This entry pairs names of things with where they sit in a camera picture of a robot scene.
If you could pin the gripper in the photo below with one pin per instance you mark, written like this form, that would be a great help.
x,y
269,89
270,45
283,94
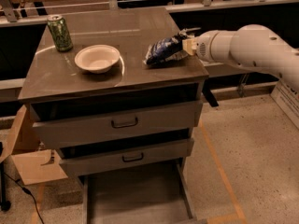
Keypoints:
x,y
203,48

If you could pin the blue chip bag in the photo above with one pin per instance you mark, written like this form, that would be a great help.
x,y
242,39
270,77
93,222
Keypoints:
x,y
169,49

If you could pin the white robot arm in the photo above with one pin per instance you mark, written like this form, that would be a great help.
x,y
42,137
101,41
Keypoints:
x,y
253,47

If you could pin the grey drawer cabinet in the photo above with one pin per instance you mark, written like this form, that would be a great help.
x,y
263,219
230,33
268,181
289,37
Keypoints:
x,y
55,88

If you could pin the grey open bottom drawer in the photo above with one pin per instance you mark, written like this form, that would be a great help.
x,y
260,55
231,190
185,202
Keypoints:
x,y
154,193

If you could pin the grey top drawer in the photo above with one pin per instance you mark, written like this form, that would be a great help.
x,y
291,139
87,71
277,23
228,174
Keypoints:
x,y
114,126

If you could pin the grey middle drawer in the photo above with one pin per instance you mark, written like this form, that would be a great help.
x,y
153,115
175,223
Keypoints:
x,y
99,163

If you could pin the white bowl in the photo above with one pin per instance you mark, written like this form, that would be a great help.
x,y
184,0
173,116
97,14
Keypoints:
x,y
97,59

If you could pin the white printed cardboard box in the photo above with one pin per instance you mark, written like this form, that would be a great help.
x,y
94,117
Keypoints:
x,y
288,100

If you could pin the green soda can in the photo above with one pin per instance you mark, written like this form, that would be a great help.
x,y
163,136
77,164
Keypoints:
x,y
59,32

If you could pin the brown cardboard box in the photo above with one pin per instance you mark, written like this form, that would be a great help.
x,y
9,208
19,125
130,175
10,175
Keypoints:
x,y
34,163

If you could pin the black stand leg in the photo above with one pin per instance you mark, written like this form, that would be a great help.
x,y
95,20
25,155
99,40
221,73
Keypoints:
x,y
4,202

